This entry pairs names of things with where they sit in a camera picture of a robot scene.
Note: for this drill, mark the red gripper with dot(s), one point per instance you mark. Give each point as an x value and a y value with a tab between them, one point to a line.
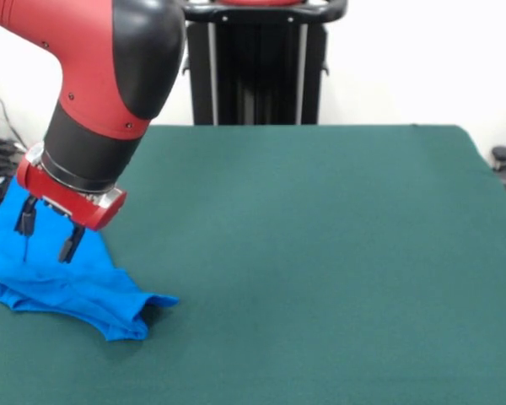
67	202

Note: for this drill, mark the blue shirt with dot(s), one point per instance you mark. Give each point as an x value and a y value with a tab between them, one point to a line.
67	287

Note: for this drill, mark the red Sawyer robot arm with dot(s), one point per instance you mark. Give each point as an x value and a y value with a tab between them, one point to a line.
88	63

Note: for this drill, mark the dark green table cloth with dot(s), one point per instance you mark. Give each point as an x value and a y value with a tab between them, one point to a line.
320	253

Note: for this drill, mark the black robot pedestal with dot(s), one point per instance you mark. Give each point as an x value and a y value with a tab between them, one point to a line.
257	76

